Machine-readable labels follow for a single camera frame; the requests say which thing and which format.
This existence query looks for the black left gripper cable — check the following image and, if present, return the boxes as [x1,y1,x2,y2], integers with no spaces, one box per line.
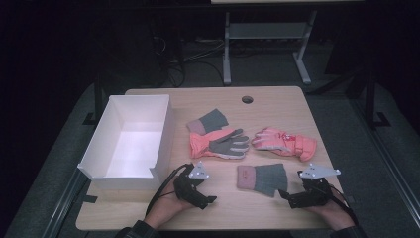
[145,163,196,217]

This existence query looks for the pink ski glove grey palm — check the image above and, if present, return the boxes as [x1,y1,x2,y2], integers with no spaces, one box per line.
[189,128,251,161]

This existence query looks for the white metal desk frame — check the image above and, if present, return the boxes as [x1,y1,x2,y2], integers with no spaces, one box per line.
[222,9,318,86]

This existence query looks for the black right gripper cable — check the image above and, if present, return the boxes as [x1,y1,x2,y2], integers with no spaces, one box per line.
[330,184,360,226]

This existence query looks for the pink ski glove white fingers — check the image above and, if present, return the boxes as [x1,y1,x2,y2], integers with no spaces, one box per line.
[251,126,318,163]

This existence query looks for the grey metal floor rail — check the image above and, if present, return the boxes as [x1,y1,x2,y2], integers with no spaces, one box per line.
[43,168,90,238]
[350,98,420,229]

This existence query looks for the black metal stand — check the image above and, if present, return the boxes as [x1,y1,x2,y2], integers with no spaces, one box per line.
[363,65,392,130]
[82,72,107,126]

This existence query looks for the bundle of floor cables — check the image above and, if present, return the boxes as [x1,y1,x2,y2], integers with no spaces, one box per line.
[148,33,226,88]

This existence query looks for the person's left hand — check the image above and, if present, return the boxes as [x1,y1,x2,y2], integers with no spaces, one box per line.
[144,182,196,230]

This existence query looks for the person's right hand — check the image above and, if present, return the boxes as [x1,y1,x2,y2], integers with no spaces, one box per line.
[305,189,356,231]

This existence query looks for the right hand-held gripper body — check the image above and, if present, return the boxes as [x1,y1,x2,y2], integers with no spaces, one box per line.
[296,163,342,208]

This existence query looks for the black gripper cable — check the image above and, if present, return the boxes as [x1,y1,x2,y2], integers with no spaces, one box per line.
[330,184,360,226]
[145,163,196,217]

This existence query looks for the grey knit glove pink cuff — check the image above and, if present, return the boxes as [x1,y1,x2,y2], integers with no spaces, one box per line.
[186,108,230,136]
[236,163,289,198]

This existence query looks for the white rectangular box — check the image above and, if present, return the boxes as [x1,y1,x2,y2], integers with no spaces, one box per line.
[76,94,176,191]

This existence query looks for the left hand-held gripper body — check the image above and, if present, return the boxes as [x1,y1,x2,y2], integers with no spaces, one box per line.
[172,161,211,203]

